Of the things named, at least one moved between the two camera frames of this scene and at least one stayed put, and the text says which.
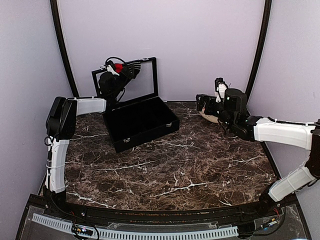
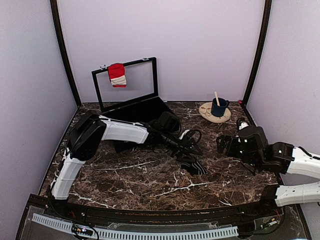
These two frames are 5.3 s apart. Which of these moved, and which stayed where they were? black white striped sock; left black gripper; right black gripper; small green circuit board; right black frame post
Moved: left black gripper; black white striped sock; right black gripper
Stayed: small green circuit board; right black frame post
